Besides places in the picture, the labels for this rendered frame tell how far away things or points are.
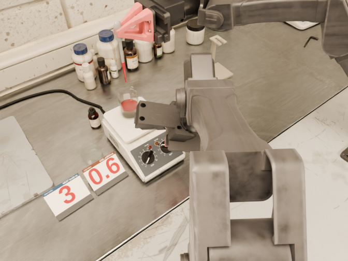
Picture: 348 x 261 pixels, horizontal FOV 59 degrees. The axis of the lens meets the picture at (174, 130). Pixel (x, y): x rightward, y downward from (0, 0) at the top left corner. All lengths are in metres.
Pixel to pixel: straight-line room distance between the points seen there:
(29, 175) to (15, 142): 0.13
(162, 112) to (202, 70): 0.10
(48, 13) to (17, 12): 0.09
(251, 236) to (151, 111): 0.34
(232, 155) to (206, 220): 0.06
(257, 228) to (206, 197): 0.06
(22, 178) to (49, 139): 0.14
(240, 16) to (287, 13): 0.09
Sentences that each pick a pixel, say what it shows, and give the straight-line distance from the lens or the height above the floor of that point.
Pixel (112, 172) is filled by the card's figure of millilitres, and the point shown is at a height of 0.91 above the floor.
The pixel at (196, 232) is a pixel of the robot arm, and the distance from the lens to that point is 0.26.
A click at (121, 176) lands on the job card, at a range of 0.78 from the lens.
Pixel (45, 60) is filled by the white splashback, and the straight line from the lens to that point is 1.09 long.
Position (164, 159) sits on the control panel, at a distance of 0.76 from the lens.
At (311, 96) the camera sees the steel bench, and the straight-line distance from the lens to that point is 1.06.
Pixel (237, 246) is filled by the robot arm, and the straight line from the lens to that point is 0.27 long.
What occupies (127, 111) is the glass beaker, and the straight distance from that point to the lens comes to 0.76.
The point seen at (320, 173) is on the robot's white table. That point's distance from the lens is 0.86.
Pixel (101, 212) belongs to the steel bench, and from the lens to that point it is 0.75.
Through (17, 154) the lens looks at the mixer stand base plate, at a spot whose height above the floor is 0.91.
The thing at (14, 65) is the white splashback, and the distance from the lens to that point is 1.07.
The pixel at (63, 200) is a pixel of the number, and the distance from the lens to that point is 0.77.
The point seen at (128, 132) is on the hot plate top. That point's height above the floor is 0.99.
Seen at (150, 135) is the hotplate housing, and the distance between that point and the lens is 0.77.
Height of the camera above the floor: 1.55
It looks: 48 degrees down
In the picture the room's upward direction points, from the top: straight up
